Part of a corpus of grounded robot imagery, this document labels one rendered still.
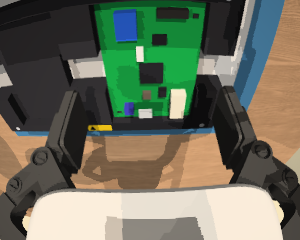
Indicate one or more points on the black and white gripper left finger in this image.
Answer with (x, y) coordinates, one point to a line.
(50, 168)

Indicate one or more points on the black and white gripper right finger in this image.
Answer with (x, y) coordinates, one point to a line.
(241, 151)

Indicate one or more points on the green circuit board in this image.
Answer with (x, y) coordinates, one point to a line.
(150, 52)

